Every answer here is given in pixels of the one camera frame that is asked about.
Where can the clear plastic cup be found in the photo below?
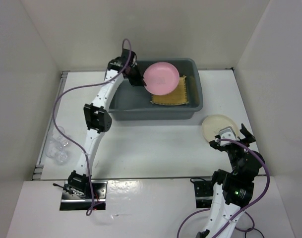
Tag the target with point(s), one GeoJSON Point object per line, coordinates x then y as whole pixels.
{"type": "Point", "coordinates": [56, 146]}

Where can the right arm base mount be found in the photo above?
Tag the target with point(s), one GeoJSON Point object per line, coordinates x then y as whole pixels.
{"type": "Point", "coordinates": [203, 190]}

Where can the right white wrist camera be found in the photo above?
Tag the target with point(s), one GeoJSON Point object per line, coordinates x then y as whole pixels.
{"type": "Point", "coordinates": [226, 133]}

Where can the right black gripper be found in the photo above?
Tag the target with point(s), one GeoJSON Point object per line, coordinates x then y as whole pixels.
{"type": "Point", "coordinates": [250, 137]}

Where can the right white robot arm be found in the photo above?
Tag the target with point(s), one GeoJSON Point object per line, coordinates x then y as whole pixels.
{"type": "Point", "coordinates": [232, 191]}

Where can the cream bear plate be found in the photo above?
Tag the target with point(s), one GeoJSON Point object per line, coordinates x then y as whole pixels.
{"type": "Point", "coordinates": [212, 125]}

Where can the grey plastic bin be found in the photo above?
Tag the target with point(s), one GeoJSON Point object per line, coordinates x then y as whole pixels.
{"type": "Point", "coordinates": [134, 103]}

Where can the yellow bamboo mat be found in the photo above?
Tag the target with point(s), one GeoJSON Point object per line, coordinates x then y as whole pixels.
{"type": "Point", "coordinates": [176, 98]}

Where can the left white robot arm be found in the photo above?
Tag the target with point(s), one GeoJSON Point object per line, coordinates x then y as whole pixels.
{"type": "Point", "coordinates": [98, 119]}

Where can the pink plastic plate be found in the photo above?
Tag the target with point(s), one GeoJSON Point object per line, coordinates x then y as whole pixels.
{"type": "Point", "coordinates": [162, 78]}

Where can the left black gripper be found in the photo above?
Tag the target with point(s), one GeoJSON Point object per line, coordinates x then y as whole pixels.
{"type": "Point", "coordinates": [138, 80]}

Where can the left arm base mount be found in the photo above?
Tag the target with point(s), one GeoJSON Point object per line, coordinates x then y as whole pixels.
{"type": "Point", "coordinates": [76, 200]}

